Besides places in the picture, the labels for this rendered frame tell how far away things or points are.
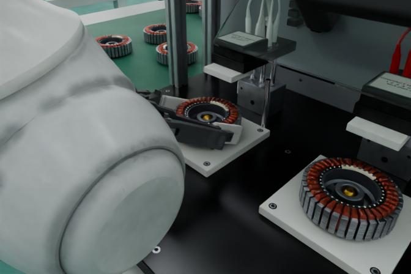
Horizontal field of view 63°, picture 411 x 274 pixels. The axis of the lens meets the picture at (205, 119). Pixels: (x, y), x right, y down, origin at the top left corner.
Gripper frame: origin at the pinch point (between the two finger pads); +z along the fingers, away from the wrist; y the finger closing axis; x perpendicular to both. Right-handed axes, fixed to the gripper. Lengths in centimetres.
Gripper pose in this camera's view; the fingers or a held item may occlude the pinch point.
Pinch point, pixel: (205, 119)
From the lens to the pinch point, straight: 55.1
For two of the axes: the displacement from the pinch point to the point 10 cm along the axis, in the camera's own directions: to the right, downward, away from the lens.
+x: 3.3, -9.3, -1.8
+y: 7.0, 3.7, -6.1
